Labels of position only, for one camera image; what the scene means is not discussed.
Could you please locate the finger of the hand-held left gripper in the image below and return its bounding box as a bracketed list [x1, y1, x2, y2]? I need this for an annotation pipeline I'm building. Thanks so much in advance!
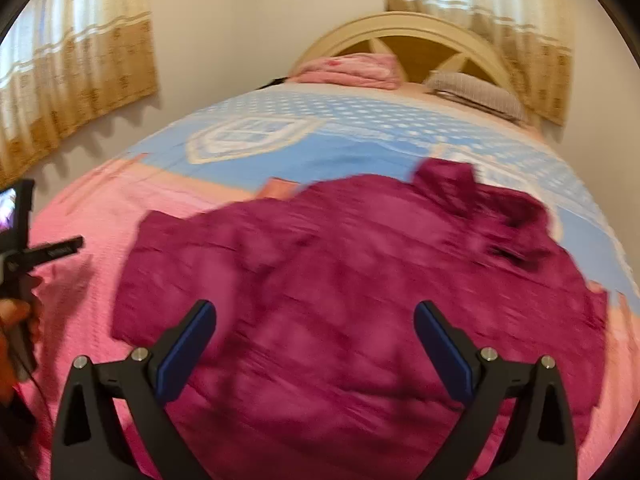
[27, 236, 85, 264]

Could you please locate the person's left hand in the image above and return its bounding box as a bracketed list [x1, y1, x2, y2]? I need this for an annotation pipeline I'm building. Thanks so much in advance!
[0, 298, 43, 403]

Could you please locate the beige patterned curtain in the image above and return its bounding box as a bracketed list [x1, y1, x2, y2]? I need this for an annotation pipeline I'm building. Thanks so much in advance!
[0, 0, 160, 186]
[377, 0, 575, 127]

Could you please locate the pink folded quilt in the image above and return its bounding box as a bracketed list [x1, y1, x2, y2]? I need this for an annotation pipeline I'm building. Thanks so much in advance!
[294, 52, 407, 92]

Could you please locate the maroon puffer jacket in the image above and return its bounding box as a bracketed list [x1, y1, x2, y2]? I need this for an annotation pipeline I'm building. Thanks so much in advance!
[110, 157, 610, 480]

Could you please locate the striped pillow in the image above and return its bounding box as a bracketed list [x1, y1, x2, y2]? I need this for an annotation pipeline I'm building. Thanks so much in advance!
[424, 71, 531, 123]

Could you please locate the pink and blue printed blanket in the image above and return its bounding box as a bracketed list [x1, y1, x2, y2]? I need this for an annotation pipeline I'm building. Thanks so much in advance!
[20, 82, 640, 480]

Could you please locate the black cable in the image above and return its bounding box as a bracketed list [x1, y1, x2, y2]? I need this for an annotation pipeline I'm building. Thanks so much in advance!
[12, 370, 57, 441]

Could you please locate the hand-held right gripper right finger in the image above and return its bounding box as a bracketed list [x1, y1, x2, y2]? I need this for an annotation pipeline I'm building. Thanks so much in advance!
[413, 300, 579, 480]

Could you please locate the cream wooden headboard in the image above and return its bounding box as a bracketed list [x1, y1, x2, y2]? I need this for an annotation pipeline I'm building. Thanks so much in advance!
[290, 11, 516, 92]

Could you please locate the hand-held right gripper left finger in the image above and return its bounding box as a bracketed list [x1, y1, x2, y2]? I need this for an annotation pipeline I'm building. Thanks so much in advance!
[51, 300, 217, 480]

